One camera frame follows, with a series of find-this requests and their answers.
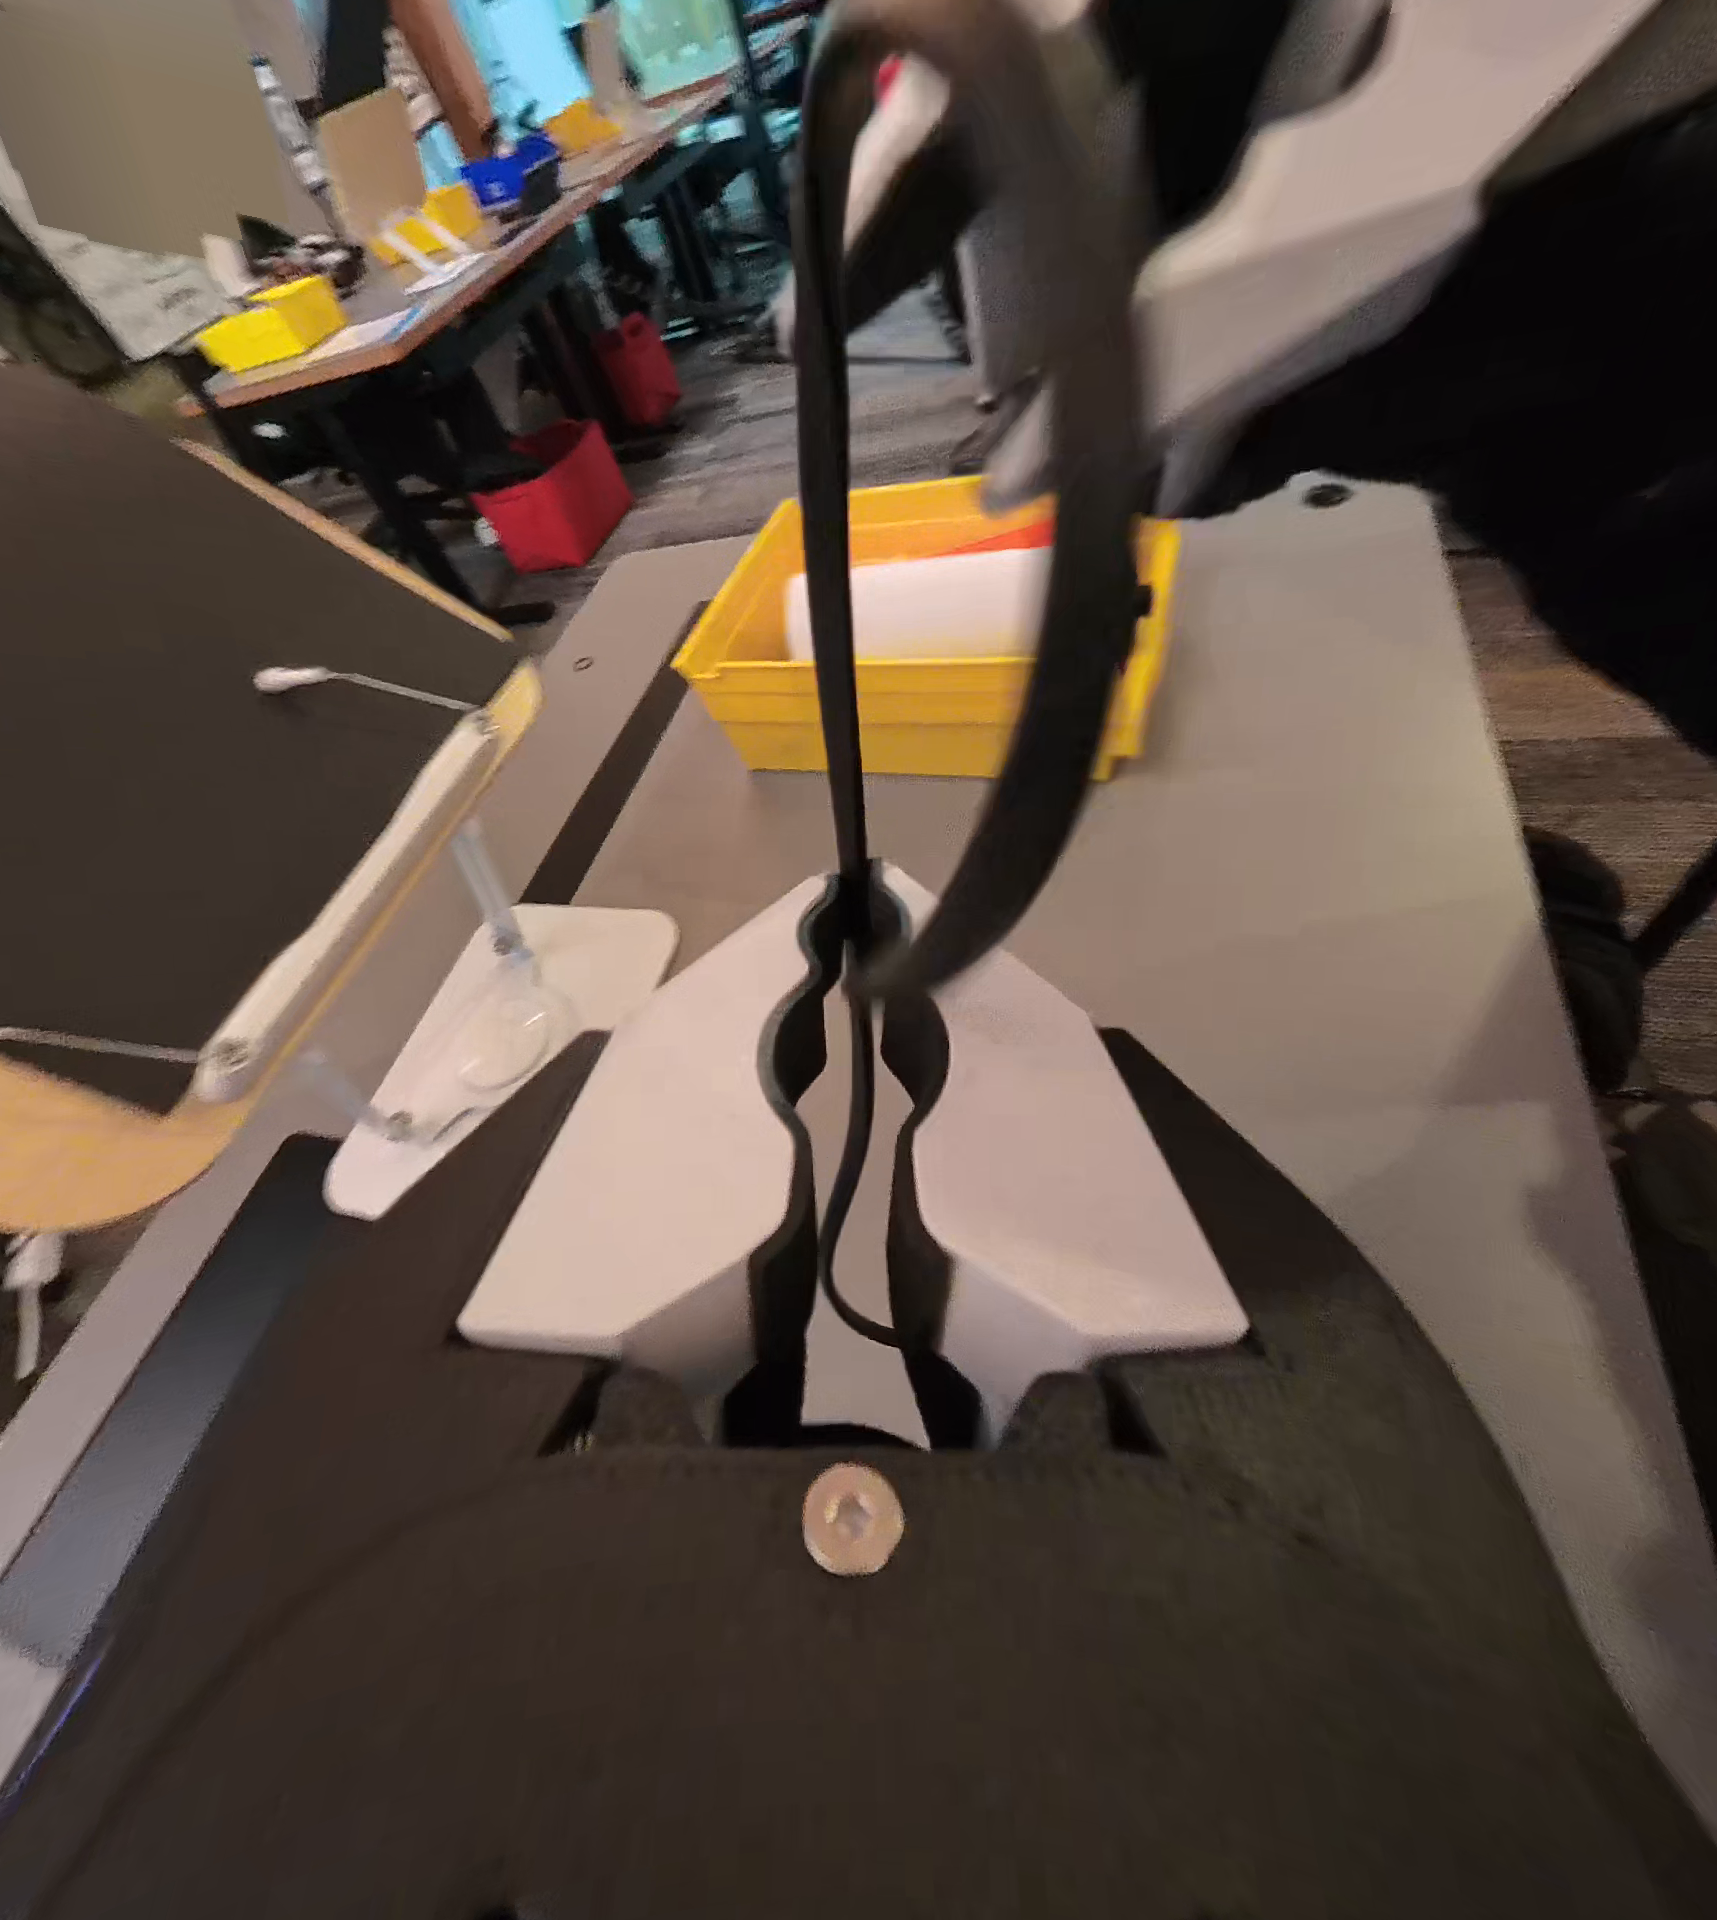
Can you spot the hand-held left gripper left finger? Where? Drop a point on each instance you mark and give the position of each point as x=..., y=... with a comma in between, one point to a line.
x=635, y=1200

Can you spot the wooden board with black mat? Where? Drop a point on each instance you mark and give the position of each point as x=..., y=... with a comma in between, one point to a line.
x=108, y=781

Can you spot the red plastic bin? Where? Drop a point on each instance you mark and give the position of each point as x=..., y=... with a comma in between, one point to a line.
x=558, y=497

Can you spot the yellow plastic bin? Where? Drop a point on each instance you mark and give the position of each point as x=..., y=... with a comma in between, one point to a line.
x=920, y=706

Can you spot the small blue bin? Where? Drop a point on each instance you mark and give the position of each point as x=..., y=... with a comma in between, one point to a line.
x=517, y=169

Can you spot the white board stand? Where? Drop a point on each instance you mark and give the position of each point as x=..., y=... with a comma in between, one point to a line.
x=499, y=1021

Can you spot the long wooden desk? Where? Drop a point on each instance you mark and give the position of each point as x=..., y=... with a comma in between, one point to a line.
x=439, y=271

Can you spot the white roll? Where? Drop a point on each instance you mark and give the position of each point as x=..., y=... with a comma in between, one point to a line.
x=920, y=607

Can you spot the person's right forearm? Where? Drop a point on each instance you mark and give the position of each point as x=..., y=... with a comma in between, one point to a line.
x=1639, y=391

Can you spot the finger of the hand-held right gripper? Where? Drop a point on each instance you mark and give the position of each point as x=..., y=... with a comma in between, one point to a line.
x=1369, y=196

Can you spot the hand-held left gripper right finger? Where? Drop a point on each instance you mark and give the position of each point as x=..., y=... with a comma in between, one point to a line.
x=1084, y=1200

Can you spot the small yellow bin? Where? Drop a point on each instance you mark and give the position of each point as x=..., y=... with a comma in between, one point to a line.
x=275, y=318

